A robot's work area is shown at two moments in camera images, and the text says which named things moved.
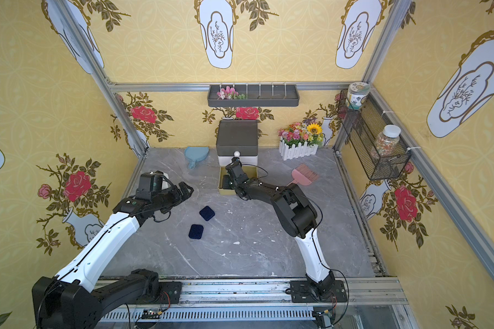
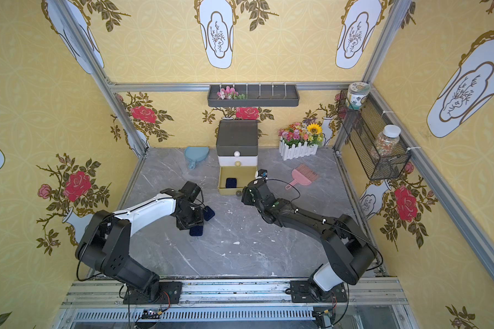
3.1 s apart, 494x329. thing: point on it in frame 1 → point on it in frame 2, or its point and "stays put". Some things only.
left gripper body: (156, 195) → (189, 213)
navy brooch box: (206, 213) stays put
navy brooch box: (195, 232) stays put
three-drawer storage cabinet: (236, 138) stays put
